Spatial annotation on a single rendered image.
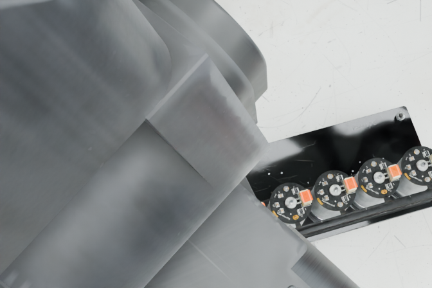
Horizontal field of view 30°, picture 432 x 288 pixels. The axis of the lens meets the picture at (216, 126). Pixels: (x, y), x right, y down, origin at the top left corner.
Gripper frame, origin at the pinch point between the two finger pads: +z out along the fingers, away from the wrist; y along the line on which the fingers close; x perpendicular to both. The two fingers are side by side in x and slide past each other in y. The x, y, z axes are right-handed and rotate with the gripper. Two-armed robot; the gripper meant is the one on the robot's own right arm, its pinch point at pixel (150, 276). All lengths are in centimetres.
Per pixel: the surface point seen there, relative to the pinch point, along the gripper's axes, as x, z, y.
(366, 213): -1.3, 4.9, 13.2
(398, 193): -0.8, 7.9, 16.6
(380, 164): 0.9, 4.9, 15.4
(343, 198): 0.0, 4.8, 12.4
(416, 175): -0.6, 4.9, 17.1
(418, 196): -1.8, 4.9, 16.5
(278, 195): 1.8, 5.0, 8.9
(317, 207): 0.3, 6.3, 11.0
